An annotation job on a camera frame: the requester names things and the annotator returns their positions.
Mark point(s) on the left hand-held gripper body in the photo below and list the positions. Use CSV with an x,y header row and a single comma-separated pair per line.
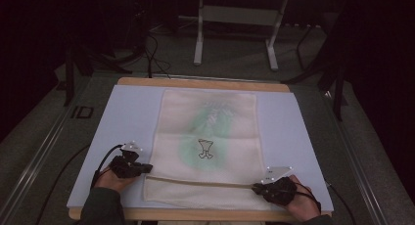
x,y
127,166

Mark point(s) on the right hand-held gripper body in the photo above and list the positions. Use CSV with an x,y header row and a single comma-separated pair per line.
x,y
280,190

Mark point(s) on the beige printed cloth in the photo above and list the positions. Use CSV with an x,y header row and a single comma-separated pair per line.
x,y
235,146

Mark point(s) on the person's left hand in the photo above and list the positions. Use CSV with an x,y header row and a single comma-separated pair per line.
x,y
111,181

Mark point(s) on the person's right hand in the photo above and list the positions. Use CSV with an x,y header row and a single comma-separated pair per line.
x,y
305,205

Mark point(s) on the light blue table mat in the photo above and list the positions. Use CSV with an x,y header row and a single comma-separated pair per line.
x,y
130,114

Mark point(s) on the green garment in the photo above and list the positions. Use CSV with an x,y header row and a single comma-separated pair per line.
x,y
195,143

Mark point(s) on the wooden table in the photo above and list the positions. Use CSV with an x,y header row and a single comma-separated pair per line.
x,y
202,84

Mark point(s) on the black tripod stand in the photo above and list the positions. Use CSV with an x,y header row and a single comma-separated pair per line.
x,y
332,75
84,58

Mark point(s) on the white metal stand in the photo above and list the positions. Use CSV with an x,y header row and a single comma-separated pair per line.
x,y
239,14

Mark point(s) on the metal floor rail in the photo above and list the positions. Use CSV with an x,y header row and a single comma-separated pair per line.
x,y
36,156
359,166

